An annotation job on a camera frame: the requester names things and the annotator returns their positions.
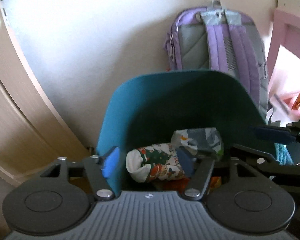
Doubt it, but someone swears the teal white zigzag rug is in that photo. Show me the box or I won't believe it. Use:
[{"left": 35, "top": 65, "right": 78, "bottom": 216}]
[{"left": 275, "top": 143, "right": 294, "bottom": 165}]

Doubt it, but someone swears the white colourful snack wrapper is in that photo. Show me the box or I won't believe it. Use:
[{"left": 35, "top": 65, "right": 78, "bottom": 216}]
[{"left": 126, "top": 143, "right": 186, "bottom": 183}]

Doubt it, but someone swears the wooden door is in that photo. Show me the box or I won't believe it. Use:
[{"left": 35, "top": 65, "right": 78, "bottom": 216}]
[{"left": 0, "top": 0, "right": 89, "bottom": 186}]

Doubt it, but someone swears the grey white crumpled wrapper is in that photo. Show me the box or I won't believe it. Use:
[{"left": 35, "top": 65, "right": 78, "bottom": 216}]
[{"left": 171, "top": 127, "right": 224, "bottom": 160}]

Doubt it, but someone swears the pink wooden chair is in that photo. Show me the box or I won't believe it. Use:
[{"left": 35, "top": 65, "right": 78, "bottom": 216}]
[{"left": 266, "top": 8, "right": 300, "bottom": 120}]

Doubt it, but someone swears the teal deer trash bin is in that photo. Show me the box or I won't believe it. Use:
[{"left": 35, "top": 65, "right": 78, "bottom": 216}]
[{"left": 97, "top": 70, "right": 276, "bottom": 194}]

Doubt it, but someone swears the purple grey backpack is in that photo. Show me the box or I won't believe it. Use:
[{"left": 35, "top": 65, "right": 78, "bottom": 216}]
[{"left": 164, "top": 0, "right": 269, "bottom": 118}]

